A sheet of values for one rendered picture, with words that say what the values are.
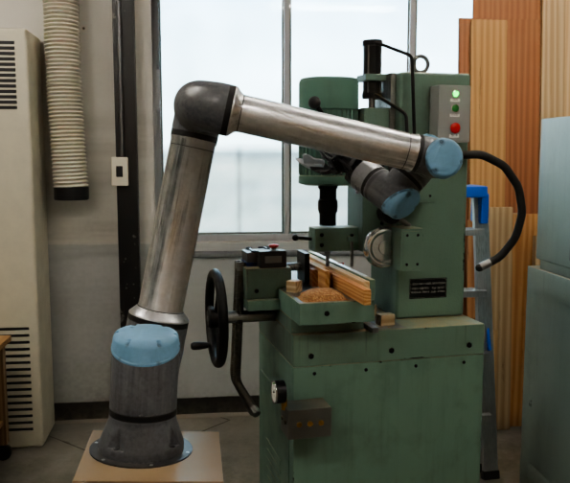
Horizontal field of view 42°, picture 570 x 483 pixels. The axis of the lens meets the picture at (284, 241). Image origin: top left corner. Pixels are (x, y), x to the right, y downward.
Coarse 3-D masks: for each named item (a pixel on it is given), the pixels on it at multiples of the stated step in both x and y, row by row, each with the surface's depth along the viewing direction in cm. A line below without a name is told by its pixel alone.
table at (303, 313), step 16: (304, 288) 214; (256, 304) 212; (272, 304) 214; (288, 304) 204; (304, 304) 194; (320, 304) 195; (336, 304) 196; (352, 304) 197; (304, 320) 194; (320, 320) 195; (336, 320) 197; (352, 320) 198; (368, 320) 199
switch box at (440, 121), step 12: (432, 96) 212; (444, 96) 209; (468, 96) 210; (432, 108) 212; (444, 108) 209; (468, 108) 211; (432, 120) 213; (444, 120) 209; (456, 120) 210; (468, 120) 211; (432, 132) 213; (444, 132) 210; (468, 132) 212
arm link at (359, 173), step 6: (366, 162) 189; (360, 168) 188; (366, 168) 188; (372, 168) 187; (354, 174) 189; (360, 174) 188; (366, 174) 187; (354, 180) 189; (360, 180) 188; (354, 186) 190; (360, 186) 188; (360, 192) 189
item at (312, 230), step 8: (312, 232) 220; (320, 232) 219; (328, 232) 219; (336, 232) 220; (344, 232) 220; (352, 232) 221; (312, 240) 221; (320, 240) 219; (328, 240) 219; (336, 240) 220; (344, 240) 221; (312, 248) 221; (320, 248) 219; (328, 248) 220; (336, 248) 220; (344, 248) 221
